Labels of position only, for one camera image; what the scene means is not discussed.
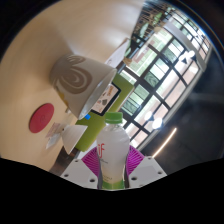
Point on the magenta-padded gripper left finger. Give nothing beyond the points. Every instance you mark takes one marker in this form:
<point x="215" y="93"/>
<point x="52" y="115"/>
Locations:
<point x="78" y="171"/>

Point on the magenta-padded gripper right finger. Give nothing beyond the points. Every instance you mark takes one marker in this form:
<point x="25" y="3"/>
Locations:
<point x="146" y="170"/>

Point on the clear green-capped drink bottle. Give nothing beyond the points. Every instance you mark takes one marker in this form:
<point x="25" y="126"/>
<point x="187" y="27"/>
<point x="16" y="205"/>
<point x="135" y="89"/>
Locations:
<point x="112" y="150"/>

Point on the long curved linear light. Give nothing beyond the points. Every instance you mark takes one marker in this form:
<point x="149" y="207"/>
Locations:
<point x="165" y="142"/>

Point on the white ceramic bowl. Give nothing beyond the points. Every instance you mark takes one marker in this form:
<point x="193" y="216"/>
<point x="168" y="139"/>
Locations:
<point x="72" y="138"/>

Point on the black pendant lamps group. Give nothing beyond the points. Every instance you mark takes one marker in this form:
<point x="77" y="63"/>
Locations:
<point x="156" y="123"/>

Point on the small blue-capped bottle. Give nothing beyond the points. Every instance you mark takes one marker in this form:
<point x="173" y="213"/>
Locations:
<point x="87" y="117"/>

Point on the flat round red coaster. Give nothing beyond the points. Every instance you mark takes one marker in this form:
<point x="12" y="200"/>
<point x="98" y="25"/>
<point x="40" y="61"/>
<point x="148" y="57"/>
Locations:
<point x="41" y="117"/>

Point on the sticker-covered laptop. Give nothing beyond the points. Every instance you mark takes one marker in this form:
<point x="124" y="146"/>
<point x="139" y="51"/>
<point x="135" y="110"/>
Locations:
<point x="106" y="99"/>

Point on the patterned paper cup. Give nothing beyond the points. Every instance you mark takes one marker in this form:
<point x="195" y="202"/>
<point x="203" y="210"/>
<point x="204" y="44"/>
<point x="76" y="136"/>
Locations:
<point x="78" y="83"/>

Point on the large black-framed window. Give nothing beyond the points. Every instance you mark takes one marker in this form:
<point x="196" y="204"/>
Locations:
<point x="160" y="80"/>

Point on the wooden green-seated chairs group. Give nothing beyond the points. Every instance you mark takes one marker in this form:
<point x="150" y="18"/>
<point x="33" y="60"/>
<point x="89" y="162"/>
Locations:
<point x="150" y="21"/>

